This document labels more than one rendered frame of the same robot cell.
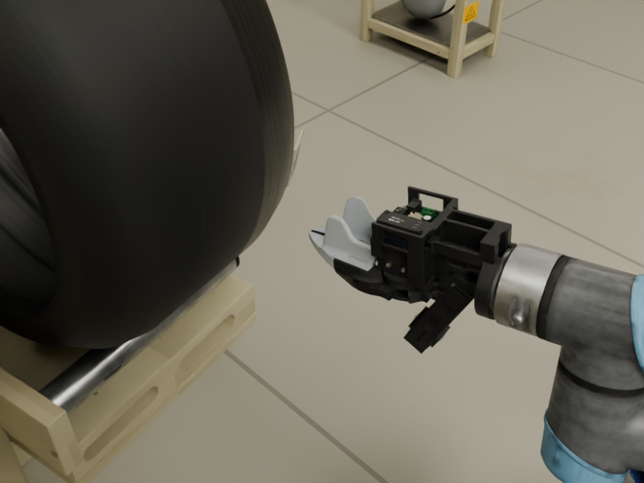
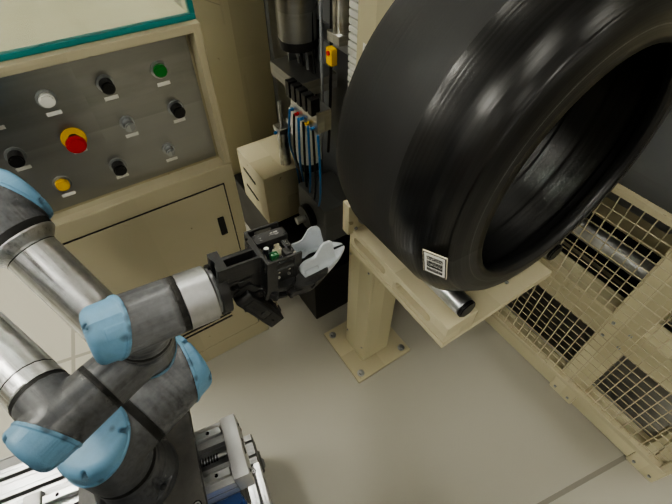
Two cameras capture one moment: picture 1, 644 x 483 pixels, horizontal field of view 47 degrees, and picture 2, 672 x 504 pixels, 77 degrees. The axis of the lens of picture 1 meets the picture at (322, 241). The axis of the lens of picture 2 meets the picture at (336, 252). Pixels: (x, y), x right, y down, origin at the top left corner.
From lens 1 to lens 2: 0.86 m
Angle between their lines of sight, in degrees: 73
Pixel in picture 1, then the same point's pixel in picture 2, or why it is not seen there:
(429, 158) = not seen: outside the picture
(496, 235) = (214, 260)
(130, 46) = (373, 70)
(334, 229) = (312, 232)
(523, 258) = (195, 273)
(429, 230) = (248, 238)
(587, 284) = (148, 287)
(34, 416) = not seen: hidden behind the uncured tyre
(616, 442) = not seen: hidden behind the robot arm
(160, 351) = (402, 270)
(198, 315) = (425, 292)
